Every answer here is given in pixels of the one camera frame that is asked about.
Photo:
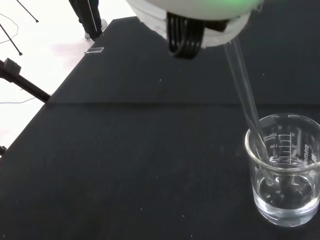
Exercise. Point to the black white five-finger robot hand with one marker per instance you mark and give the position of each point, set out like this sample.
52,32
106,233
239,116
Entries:
200,10

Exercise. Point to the clear cloth clip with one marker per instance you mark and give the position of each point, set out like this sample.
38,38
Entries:
95,50

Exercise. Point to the person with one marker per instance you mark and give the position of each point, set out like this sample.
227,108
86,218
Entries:
85,17

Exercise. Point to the black bench cloth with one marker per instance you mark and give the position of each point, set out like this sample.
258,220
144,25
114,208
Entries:
125,150

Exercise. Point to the thick black tripod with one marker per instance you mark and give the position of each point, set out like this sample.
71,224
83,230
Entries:
27,85

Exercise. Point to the thin black tripod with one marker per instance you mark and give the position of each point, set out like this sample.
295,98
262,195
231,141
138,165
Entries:
11,40

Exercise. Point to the clear glass beaker with water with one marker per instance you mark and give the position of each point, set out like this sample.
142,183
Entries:
275,212

